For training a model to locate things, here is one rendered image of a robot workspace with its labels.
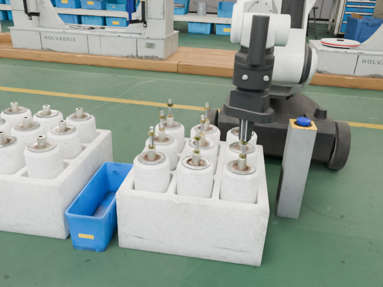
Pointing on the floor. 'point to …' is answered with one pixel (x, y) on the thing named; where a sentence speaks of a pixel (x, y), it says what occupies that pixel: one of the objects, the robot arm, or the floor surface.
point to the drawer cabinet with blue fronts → (354, 6)
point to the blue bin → (97, 208)
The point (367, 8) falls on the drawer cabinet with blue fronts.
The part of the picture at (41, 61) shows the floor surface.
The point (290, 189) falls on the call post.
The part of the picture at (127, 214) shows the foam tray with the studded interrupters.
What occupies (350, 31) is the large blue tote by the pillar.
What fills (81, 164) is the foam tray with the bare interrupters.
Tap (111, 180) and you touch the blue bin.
